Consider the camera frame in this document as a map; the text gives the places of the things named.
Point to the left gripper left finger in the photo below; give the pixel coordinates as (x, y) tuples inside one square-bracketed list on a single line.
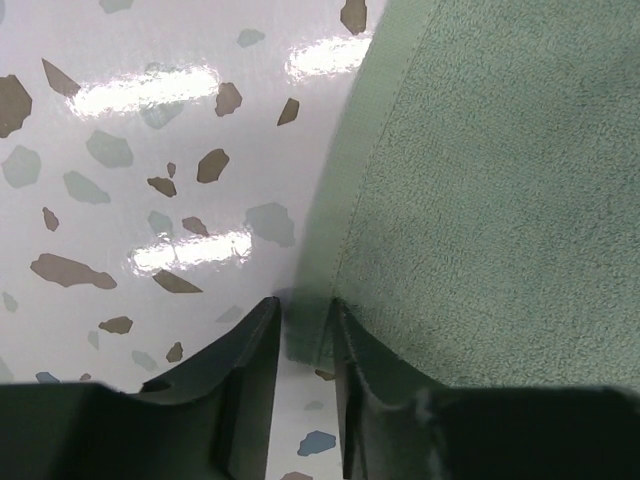
[(207, 418)]

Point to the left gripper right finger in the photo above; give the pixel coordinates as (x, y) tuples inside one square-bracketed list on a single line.
[(397, 423)]

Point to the mint green towel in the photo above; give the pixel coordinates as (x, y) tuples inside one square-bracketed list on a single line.
[(479, 212)]

